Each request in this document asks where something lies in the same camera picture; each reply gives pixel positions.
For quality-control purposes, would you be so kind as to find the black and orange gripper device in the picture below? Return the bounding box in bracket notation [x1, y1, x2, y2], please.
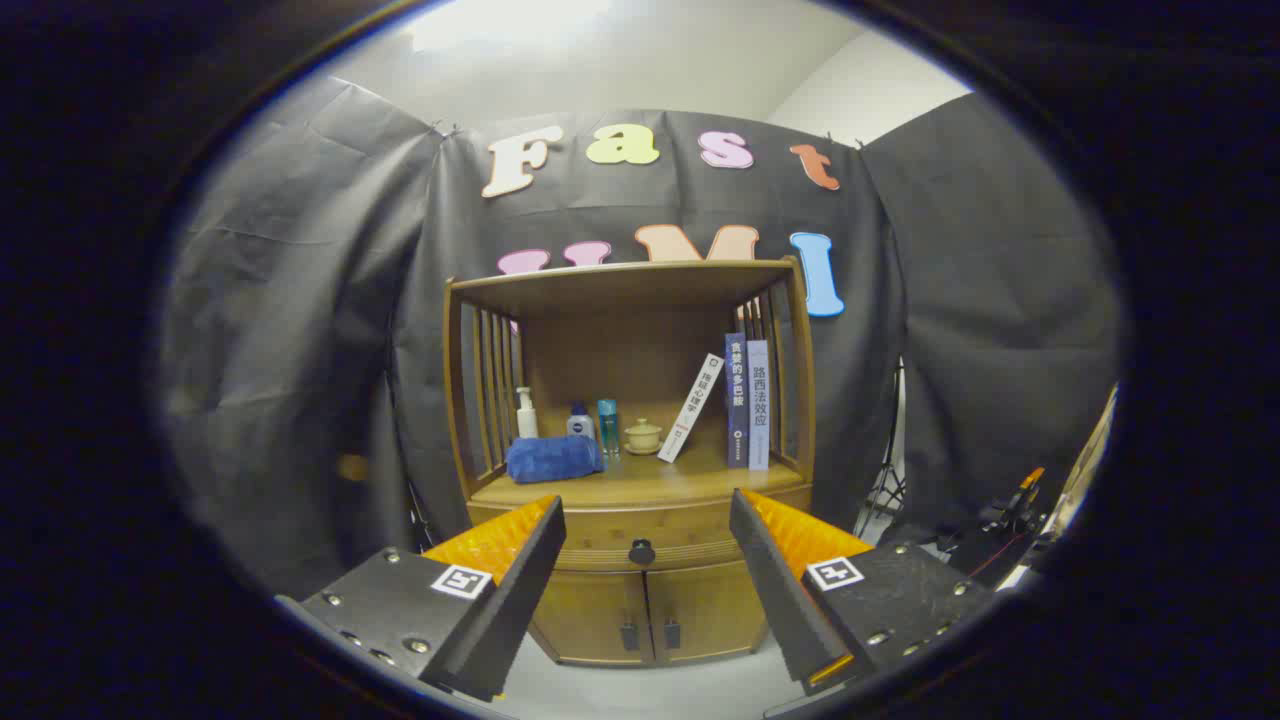
[975, 467, 1051, 561]

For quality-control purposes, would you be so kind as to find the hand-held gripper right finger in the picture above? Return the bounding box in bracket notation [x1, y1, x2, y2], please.
[729, 488, 1001, 698]

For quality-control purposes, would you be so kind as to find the dark blue book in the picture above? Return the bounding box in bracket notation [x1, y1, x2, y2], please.
[725, 332, 751, 469]

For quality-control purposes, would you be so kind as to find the black tripod stand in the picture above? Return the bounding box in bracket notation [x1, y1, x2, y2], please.
[853, 360, 906, 541]

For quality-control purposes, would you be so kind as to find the wooden countertop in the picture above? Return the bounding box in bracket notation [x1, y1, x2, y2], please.
[470, 445, 813, 509]

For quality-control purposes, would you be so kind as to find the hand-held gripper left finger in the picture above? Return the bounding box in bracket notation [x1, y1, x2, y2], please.
[275, 494, 567, 703]

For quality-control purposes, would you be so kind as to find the black backdrop cloth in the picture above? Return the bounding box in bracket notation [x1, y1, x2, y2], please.
[160, 75, 1121, 601]

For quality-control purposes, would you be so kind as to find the white book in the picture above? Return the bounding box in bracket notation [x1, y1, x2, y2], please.
[657, 352, 726, 464]

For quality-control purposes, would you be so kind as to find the wooden drawer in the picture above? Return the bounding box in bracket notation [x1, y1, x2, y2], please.
[468, 487, 813, 574]

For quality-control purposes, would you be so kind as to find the lavender book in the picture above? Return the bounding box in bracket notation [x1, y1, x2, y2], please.
[747, 339, 771, 472]

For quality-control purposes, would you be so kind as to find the wooden cabinet door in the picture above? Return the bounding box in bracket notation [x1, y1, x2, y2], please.
[645, 560, 771, 663]
[530, 572, 653, 666]

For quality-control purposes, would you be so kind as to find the pale wooden board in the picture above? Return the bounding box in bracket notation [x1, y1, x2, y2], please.
[1050, 385, 1119, 541]

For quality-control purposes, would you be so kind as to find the blue folded towel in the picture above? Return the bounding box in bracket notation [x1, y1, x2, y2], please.
[505, 434, 607, 485]

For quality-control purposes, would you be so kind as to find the wooden cabinet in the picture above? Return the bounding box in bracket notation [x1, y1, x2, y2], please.
[443, 258, 817, 668]

